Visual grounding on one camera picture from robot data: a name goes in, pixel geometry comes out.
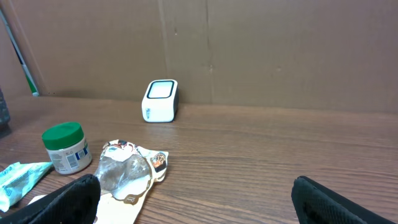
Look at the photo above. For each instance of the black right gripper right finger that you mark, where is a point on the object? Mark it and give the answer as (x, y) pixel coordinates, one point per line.
(316, 204)

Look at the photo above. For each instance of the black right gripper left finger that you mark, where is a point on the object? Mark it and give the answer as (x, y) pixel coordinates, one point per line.
(74, 203)

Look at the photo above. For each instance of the beige clear snack pouch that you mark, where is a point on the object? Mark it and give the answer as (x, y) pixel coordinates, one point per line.
(126, 172)

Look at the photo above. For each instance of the green lid white jar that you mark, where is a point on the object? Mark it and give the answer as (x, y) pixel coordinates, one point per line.
(67, 147)

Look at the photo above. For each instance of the teal white packet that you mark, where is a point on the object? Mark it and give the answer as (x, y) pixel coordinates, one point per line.
(18, 179)

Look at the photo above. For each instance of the white barcode scanner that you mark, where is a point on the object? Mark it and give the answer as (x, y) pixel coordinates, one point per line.
(160, 102)

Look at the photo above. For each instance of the white green strip behind cardboard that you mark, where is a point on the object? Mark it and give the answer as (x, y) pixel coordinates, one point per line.
(30, 80)

